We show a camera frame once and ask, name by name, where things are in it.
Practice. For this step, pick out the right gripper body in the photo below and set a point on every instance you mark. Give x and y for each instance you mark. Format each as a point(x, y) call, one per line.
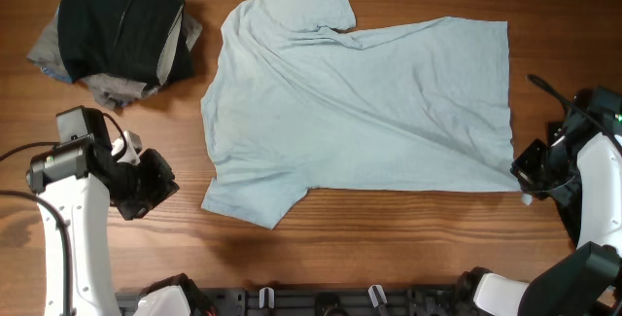
point(540, 168)

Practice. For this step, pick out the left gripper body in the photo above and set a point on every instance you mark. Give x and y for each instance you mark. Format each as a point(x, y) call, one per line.
point(143, 186)

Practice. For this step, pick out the light blue t-shirt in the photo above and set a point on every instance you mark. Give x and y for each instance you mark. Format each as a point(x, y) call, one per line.
point(303, 99)

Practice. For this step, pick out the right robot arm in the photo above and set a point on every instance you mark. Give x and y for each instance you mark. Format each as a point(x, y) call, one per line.
point(579, 167)

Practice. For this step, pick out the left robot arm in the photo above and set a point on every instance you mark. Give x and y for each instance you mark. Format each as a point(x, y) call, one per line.
point(75, 184)

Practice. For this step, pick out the black t-shirt under pile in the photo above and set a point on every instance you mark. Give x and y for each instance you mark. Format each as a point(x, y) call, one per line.
point(569, 213)

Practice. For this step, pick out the grey folded garment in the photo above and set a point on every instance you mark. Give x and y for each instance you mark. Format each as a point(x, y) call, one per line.
point(109, 91)

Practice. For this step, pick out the blue folded garment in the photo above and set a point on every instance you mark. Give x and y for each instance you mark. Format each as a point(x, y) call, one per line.
point(56, 75)

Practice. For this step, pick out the black folded garment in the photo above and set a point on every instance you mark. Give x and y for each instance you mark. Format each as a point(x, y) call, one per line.
point(140, 40)

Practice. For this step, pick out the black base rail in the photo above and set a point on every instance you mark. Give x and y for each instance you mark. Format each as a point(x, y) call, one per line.
point(434, 300)

